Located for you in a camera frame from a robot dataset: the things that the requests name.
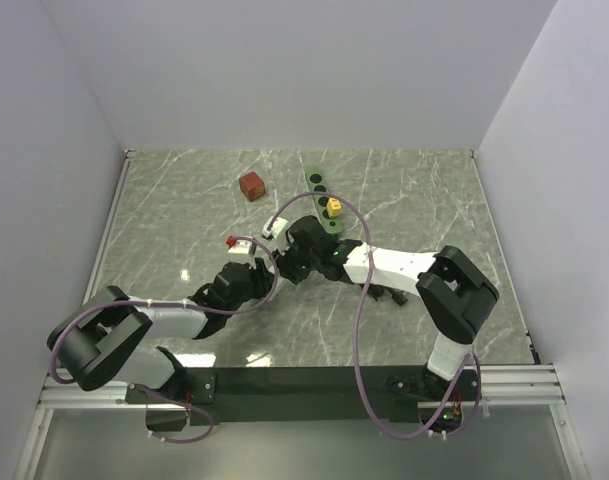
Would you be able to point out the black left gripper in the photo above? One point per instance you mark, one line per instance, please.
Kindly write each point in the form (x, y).
(264, 279)

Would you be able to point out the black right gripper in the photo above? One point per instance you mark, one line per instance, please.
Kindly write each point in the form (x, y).
(292, 276)

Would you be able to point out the yellow plug adapter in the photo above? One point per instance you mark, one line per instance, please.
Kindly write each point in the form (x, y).
(333, 208)

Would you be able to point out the green power strip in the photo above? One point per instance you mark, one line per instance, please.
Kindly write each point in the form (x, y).
(316, 182)

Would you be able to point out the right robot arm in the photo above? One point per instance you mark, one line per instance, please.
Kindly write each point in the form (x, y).
(457, 295)

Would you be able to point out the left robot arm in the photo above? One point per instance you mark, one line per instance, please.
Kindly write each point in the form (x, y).
(101, 342)

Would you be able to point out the red plug adapter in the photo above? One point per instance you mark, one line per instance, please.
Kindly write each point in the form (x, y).
(252, 186)

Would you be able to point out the black base beam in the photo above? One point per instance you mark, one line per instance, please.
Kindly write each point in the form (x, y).
(398, 394)

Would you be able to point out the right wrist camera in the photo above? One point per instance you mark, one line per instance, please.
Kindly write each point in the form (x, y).
(275, 230)

